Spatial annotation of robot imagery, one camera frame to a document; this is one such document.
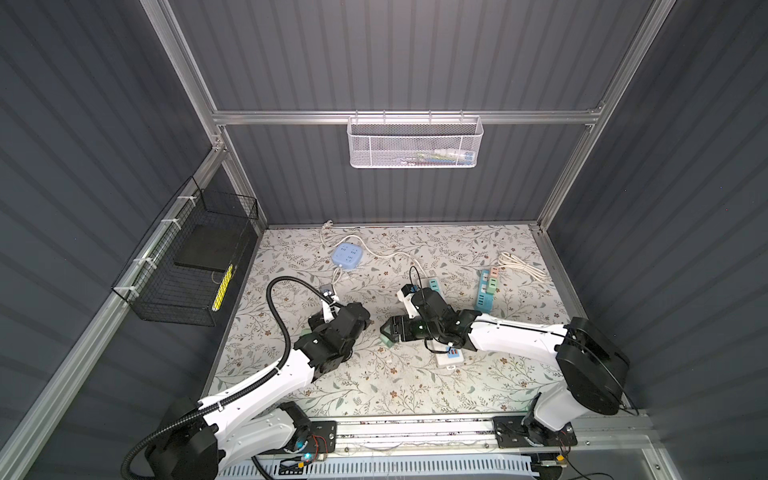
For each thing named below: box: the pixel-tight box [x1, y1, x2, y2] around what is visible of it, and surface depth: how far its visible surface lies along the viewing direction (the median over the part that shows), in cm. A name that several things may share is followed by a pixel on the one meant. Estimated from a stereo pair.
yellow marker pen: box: [212, 264, 234, 312], surface depth 70 cm
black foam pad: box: [174, 224, 243, 272], surface depth 77 cm
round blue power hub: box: [331, 242, 363, 269], surface depth 111 cm
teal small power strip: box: [474, 269, 494, 314], surface depth 98 cm
